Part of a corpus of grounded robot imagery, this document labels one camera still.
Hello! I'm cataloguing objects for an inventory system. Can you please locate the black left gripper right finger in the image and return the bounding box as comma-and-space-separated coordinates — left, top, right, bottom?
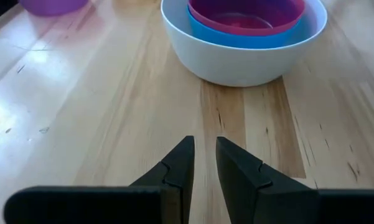
215, 136, 374, 224

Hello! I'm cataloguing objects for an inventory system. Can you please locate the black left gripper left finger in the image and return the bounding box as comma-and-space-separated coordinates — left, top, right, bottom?
3, 135, 195, 224

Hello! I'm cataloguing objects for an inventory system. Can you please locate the blue plastic bowl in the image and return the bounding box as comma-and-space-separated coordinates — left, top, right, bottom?
186, 6, 302, 50

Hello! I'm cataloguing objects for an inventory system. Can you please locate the red plastic bowl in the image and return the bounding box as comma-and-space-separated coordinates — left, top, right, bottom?
187, 0, 306, 37

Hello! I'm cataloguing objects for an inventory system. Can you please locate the large white bowl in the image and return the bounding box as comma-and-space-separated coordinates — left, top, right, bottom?
160, 0, 329, 88

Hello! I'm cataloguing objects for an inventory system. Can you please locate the purple plastic bowl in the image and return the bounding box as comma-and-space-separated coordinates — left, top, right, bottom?
17, 0, 90, 17

